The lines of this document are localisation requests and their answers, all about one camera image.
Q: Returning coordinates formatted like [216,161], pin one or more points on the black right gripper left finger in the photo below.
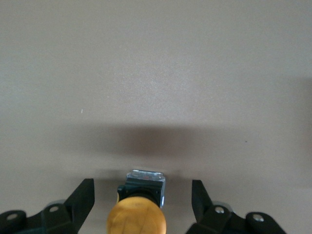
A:
[70,209]

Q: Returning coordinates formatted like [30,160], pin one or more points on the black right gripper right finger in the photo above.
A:
[209,209]

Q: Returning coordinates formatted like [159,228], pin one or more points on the yellow push button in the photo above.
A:
[136,214]

